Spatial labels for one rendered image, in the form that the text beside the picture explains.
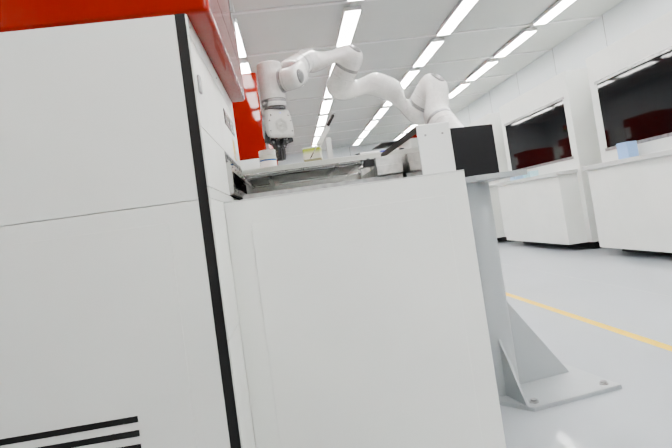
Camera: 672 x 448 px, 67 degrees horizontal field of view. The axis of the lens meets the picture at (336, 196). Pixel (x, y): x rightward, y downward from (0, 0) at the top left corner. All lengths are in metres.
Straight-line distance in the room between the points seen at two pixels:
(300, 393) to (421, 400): 0.31
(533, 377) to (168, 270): 1.52
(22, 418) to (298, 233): 0.69
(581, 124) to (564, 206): 0.93
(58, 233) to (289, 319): 0.56
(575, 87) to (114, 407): 5.77
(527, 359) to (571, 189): 4.19
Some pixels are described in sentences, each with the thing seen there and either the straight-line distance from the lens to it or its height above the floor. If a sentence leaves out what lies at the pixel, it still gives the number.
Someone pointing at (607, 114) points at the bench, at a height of 1.37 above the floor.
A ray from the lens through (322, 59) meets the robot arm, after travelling 2.06.
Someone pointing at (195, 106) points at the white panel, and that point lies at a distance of 1.13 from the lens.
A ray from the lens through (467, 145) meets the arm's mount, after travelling 1.95.
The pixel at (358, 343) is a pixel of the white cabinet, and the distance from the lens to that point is 1.32.
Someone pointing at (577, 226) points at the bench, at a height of 0.27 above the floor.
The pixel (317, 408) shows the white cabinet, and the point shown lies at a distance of 1.36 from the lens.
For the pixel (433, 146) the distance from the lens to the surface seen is 1.41.
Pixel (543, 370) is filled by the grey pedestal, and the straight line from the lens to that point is 2.21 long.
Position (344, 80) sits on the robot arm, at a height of 1.29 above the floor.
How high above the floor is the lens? 0.74
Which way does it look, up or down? 2 degrees up
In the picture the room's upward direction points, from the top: 8 degrees counter-clockwise
